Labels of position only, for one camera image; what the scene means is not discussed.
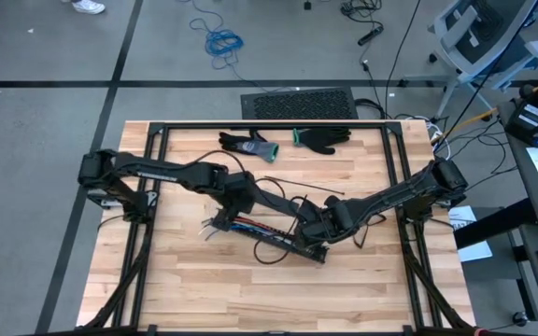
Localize long straight black zip tie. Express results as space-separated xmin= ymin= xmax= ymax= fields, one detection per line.
xmin=262 ymin=175 xmax=347 ymax=196

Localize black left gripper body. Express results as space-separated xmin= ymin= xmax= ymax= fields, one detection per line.
xmin=210 ymin=170 xmax=257 ymax=233

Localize black slotted cable duct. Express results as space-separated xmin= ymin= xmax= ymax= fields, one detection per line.
xmin=209 ymin=214 xmax=331 ymax=266

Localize black perforated box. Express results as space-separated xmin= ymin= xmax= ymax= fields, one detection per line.
xmin=240 ymin=87 xmax=360 ymax=121

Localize black power strip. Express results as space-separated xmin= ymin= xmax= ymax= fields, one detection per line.
xmin=357 ymin=25 xmax=385 ymax=48

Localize black coiled floor cable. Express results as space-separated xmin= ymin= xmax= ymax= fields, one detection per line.
xmin=340 ymin=0 xmax=385 ymax=29

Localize grey mesh office chair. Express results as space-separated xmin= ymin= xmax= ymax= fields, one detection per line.
xmin=403 ymin=0 xmax=538 ymax=120

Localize black box white labels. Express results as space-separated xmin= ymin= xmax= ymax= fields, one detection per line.
xmin=503 ymin=98 xmax=538 ymax=144

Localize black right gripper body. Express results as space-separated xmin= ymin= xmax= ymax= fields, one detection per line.
xmin=294 ymin=195 xmax=345 ymax=246

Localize dark grey desk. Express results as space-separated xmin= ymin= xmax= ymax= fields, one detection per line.
xmin=496 ymin=100 xmax=538 ymax=336

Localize yellow hanging cable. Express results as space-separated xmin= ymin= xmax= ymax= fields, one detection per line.
xmin=439 ymin=107 xmax=502 ymax=142

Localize blue floor cable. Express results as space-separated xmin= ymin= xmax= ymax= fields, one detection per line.
xmin=177 ymin=0 xmax=298 ymax=92

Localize black work glove green cuff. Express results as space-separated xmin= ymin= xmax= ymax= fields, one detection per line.
xmin=292 ymin=127 xmax=353 ymax=156

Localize clear safety glasses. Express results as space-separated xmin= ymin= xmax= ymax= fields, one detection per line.
xmin=351 ymin=214 xmax=389 ymax=250

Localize white paper sheet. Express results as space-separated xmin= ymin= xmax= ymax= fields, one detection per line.
xmin=446 ymin=204 xmax=494 ymax=264

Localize thin black hanging cable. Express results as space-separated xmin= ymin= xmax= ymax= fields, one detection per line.
xmin=383 ymin=0 xmax=423 ymax=120

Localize bundle of coloured wires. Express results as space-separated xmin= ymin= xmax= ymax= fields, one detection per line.
xmin=229 ymin=222 xmax=270 ymax=234
xmin=234 ymin=215 xmax=277 ymax=233

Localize person's foot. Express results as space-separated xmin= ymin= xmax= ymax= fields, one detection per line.
xmin=71 ymin=0 xmax=106 ymax=15

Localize black desk beam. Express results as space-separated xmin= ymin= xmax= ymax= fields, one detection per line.
xmin=452 ymin=197 xmax=538 ymax=251

